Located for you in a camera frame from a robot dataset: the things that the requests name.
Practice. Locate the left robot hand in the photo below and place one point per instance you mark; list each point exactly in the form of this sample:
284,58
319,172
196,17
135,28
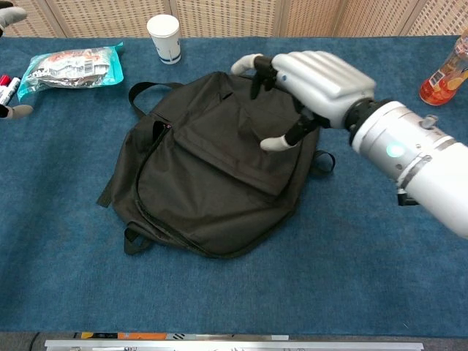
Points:
12,14

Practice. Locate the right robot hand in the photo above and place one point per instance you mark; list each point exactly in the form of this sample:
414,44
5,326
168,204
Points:
325,84

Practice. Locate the black fabric backpack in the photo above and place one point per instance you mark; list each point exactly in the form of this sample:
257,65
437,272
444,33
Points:
212,175

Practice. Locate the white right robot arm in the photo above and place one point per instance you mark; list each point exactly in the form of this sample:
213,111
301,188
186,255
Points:
420,164

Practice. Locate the red cap marker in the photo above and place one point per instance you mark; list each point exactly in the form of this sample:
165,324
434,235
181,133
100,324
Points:
3,82

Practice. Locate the black cap white marker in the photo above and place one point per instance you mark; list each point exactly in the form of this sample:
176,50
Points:
11,89

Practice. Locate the teal snack package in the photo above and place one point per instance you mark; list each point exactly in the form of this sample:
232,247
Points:
73,67

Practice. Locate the beige wicker folding screen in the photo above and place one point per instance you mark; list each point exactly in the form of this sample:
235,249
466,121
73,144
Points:
226,16

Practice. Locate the orange drink bottle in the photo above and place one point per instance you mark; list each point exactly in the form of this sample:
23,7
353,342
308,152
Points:
446,73

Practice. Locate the white paper cup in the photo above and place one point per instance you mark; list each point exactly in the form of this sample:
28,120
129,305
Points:
164,36

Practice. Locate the blue carpet table cover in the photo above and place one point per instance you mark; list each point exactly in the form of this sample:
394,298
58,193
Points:
219,292

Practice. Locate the orange grey label strip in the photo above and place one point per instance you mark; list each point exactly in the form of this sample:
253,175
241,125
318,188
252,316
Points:
146,335

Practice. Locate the aluminium profile rail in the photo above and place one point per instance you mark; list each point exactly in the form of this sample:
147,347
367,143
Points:
234,345

